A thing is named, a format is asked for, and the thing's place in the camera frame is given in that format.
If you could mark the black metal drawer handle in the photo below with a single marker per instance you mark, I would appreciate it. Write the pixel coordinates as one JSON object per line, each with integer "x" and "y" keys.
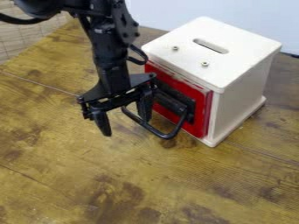
{"x": 172, "y": 104}

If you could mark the white wooden box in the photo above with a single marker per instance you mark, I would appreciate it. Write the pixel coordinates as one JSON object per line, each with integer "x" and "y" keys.
{"x": 217, "y": 64}

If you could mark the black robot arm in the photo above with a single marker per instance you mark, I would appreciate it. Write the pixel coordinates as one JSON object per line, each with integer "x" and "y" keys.
{"x": 112, "y": 31}

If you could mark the red drawer front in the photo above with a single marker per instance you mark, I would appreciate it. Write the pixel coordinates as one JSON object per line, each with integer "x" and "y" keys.
{"x": 194, "y": 91}

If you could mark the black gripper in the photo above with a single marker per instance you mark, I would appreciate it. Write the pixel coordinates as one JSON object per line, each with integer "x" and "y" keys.
{"x": 116, "y": 89}

